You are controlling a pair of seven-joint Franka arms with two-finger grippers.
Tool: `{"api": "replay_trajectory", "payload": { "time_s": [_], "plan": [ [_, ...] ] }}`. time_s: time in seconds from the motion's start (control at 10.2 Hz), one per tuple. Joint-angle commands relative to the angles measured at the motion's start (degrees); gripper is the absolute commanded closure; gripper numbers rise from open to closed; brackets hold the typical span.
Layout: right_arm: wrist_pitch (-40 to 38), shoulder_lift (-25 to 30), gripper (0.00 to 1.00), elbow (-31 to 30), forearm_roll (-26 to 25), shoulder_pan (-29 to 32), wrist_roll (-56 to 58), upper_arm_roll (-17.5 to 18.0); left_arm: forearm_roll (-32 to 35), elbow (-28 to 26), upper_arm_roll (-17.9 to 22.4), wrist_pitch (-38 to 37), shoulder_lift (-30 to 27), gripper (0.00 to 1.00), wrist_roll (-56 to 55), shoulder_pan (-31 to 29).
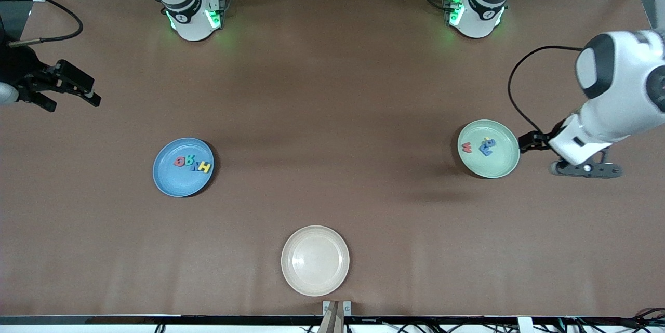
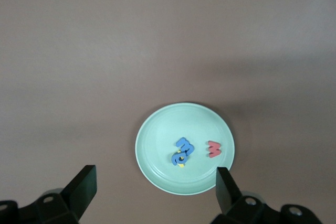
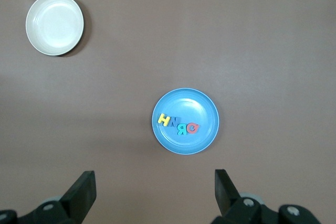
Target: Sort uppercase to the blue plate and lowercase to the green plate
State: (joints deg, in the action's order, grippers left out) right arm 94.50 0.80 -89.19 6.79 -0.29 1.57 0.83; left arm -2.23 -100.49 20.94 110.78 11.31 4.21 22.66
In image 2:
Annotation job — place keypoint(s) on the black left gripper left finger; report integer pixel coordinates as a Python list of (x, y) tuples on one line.
[(78, 195)]

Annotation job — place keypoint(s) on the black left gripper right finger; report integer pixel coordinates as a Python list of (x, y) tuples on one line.
[(228, 195)]

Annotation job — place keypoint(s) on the red foam letter m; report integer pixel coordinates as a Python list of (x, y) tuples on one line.
[(214, 150)]

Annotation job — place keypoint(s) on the yellow foam letter f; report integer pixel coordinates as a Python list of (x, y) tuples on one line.
[(181, 165)]

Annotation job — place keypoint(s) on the blue foam letter e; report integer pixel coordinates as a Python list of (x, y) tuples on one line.
[(187, 145)]

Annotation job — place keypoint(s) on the green plate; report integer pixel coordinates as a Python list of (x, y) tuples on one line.
[(162, 129)]

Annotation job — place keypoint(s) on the brown table cover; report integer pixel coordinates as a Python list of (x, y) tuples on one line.
[(78, 51)]

